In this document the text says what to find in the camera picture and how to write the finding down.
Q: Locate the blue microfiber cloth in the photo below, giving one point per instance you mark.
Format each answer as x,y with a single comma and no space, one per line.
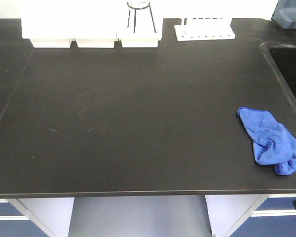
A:
273,144

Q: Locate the white plastic bin right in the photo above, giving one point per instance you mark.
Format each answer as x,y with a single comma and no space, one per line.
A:
127,38

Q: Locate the white plastic bin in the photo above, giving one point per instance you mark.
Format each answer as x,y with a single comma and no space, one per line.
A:
93,23
127,38
46,23

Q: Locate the white test tube rack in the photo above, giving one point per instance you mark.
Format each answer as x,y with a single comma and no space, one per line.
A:
204,28

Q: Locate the white plastic bin middle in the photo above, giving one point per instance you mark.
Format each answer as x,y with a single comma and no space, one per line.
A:
93,23

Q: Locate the white plastic bin left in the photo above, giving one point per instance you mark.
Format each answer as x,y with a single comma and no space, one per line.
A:
46,23

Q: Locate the right blue white cabinet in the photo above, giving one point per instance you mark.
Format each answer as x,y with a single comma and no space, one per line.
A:
272,215

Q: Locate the blue white cabinet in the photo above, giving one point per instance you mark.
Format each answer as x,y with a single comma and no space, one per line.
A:
272,215
35,217

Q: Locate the left blue white cabinet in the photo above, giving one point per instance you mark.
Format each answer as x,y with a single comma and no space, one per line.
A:
35,217

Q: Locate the black recessed sink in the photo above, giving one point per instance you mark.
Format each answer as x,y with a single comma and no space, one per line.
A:
282,60

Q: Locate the blue grey lab device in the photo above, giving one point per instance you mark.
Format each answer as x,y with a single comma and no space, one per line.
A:
284,14

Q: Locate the black wire tripod stand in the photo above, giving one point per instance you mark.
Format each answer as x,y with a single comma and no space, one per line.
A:
140,17

